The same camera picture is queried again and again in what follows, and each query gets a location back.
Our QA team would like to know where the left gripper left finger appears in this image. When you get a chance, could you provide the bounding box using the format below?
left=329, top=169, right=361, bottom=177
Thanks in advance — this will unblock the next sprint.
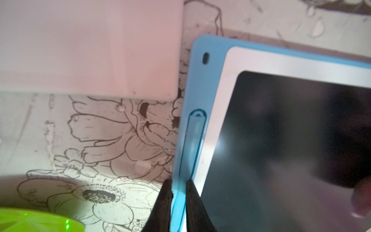
left=142, top=179, right=174, bottom=232

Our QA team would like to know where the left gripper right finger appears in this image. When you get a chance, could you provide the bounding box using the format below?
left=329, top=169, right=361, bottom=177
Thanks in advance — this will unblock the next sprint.
left=185, top=179, right=217, bottom=232

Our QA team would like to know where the blue-edged drawing tablet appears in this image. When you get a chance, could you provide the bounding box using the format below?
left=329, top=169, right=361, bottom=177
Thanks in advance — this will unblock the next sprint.
left=171, top=35, right=371, bottom=232

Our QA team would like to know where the white drawing tablet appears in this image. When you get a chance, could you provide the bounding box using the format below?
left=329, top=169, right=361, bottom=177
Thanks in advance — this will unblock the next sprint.
left=1, top=1, right=184, bottom=101

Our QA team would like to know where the pink cloth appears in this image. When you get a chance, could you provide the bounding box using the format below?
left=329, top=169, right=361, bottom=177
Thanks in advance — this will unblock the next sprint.
left=351, top=177, right=371, bottom=218

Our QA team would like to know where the blue stylus in tablet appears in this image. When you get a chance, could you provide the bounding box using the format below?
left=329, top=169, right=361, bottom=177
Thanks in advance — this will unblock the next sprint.
left=177, top=109, right=208, bottom=186

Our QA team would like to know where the green trowel yellow handle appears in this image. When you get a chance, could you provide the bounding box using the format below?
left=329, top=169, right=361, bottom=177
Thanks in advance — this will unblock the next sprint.
left=1, top=208, right=86, bottom=232

